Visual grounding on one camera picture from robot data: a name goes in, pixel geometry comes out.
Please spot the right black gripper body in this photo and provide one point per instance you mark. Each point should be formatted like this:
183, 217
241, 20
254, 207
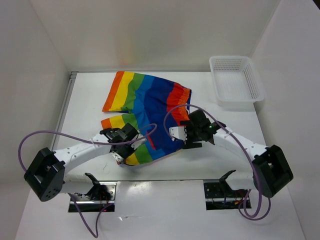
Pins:
192, 135

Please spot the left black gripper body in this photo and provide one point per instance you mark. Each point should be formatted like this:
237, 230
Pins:
127, 150

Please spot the rainbow striped shorts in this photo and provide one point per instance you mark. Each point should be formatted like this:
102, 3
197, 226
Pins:
141, 100

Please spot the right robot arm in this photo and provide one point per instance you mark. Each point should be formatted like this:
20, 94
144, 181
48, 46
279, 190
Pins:
271, 171

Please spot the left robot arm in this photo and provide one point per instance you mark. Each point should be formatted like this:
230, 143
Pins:
48, 174

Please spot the white plastic basket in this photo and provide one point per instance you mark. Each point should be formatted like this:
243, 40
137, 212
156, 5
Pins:
236, 81

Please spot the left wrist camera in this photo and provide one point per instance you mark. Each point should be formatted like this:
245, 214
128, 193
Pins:
113, 134

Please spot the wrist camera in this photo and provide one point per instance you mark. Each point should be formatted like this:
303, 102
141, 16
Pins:
178, 133
113, 134

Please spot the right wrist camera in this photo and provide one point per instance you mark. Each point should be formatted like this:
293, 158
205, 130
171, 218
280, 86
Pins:
178, 133

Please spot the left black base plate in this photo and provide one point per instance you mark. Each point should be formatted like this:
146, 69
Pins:
95, 202

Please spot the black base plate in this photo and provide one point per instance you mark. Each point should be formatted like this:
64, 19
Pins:
216, 198
95, 202

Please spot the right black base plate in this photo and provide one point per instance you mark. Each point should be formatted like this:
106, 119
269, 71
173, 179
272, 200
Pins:
216, 198

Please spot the metal rail table edge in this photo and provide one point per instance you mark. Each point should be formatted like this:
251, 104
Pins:
63, 110

